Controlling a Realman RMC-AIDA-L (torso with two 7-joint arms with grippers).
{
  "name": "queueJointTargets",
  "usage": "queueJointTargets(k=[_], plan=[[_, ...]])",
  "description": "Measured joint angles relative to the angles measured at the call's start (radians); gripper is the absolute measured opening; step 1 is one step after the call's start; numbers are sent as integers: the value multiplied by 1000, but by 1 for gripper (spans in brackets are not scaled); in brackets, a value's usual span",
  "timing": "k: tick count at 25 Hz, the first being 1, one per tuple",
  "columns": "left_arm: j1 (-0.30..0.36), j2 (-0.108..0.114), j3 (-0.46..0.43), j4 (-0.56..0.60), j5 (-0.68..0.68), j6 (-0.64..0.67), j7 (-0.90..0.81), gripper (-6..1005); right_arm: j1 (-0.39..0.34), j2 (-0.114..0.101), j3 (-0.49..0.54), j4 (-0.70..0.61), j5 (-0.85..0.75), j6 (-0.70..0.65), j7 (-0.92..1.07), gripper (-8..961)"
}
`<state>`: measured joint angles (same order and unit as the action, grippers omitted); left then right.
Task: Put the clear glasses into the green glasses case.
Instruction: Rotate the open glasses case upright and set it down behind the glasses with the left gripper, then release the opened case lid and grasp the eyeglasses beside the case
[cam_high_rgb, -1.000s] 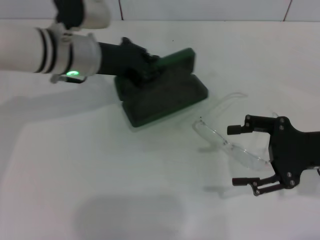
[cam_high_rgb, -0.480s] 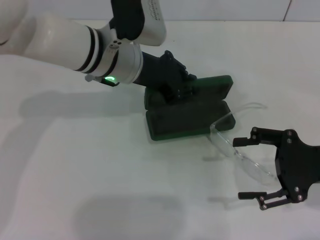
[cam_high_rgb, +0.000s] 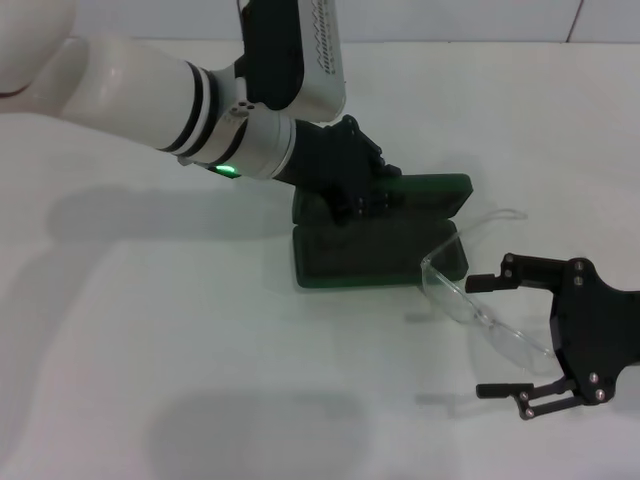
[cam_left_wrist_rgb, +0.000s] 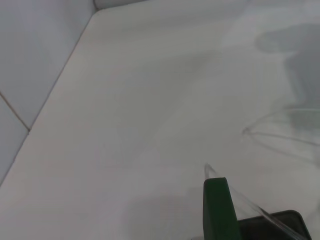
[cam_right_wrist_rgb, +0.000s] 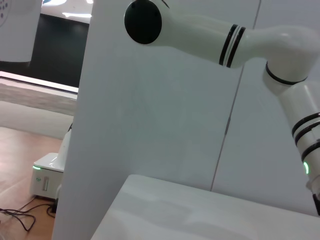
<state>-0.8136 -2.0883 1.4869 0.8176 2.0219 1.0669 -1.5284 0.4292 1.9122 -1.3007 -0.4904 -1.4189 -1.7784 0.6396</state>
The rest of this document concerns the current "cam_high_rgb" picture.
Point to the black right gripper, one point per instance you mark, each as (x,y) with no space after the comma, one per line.
(590,330)

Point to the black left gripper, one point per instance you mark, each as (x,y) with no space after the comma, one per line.
(330,155)

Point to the clear white glasses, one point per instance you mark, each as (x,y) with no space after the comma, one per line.
(445,290)

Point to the green glasses case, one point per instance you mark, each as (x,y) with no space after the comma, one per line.
(360,260)

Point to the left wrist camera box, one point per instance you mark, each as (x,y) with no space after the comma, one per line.
(280,55)

